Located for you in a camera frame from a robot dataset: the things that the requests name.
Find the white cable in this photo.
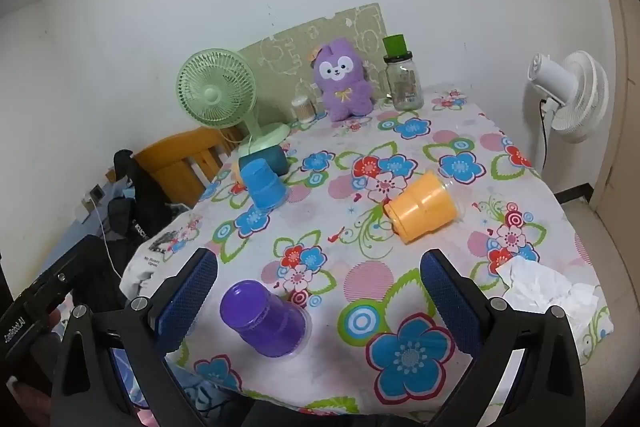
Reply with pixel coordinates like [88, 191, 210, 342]
[82, 199, 123, 280]

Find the floral tablecloth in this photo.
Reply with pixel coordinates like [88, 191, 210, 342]
[120, 82, 613, 418]

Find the green patterned board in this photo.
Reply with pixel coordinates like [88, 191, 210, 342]
[237, 3, 388, 108]

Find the purple plastic cup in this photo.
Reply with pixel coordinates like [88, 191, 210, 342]
[220, 279, 313, 359]

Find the green desk fan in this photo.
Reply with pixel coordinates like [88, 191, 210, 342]
[175, 48, 291, 158]

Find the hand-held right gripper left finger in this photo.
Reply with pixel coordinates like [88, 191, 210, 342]
[50, 248, 221, 427]

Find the white standing fan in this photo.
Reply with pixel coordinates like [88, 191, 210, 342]
[527, 51, 610, 172]

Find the wooden chair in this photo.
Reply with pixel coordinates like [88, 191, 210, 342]
[134, 127, 246, 208]

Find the orange plastic cup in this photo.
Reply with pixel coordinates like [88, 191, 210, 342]
[382, 171, 463, 244]

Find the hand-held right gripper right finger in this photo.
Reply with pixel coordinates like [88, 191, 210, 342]
[419, 249, 587, 427]

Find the person's left hand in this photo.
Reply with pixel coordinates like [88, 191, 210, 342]
[0, 309, 63, 427]

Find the crumpled white tissue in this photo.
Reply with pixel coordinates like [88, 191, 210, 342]
[495, 255, 601, 333]

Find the glass bottle with green lid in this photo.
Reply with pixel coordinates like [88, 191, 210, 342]
[381, 34, 425, 112]

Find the blue plastic cup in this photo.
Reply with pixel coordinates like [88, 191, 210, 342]
[240, 158, 290, 211]

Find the small cotton swab jar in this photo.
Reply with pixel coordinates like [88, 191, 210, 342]
[291, 96, 317, 124]

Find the black fan cable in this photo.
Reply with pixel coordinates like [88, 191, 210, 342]
[538, 99, 552, 144]

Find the dark teal cup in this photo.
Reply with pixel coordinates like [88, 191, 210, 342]
[239, 144, 290, 178]

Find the black bag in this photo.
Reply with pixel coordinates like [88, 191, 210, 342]
[107, 149, 176, 244]

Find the purple plush toy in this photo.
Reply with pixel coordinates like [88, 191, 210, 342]
[311, 38, 376, 122]

